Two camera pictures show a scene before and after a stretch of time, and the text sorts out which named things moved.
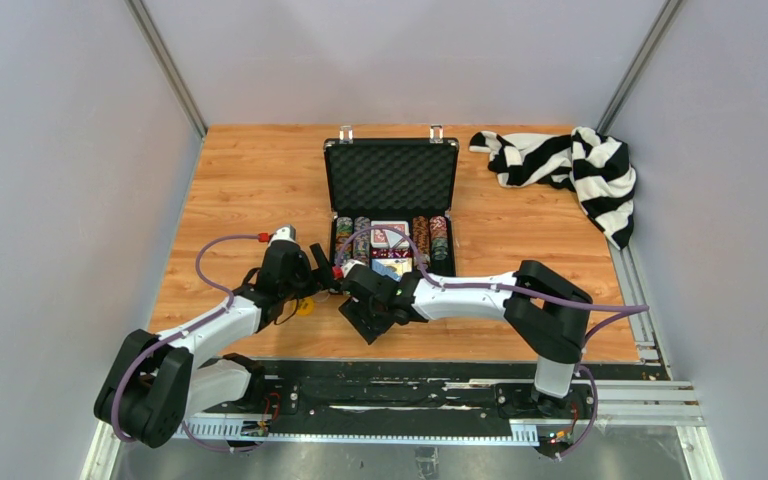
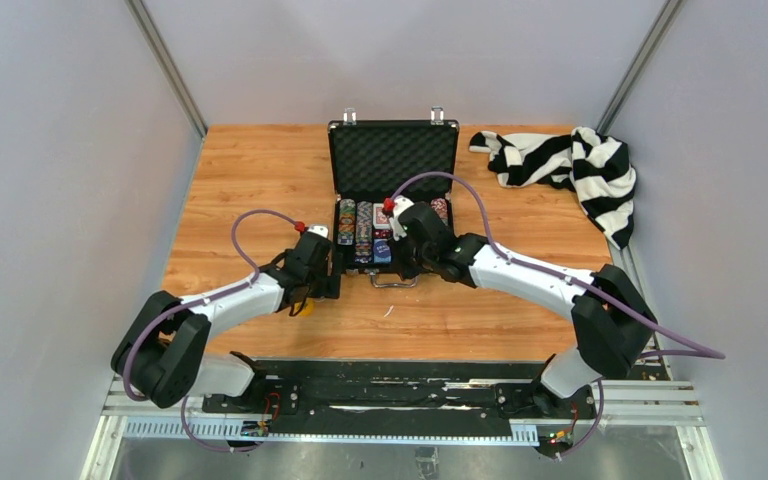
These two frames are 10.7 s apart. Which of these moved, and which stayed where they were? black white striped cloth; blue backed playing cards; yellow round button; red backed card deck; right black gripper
Moved: red backed card deck; blue backed playing cards; right black gripper
Stayed: black white striped cloth; yellow round button
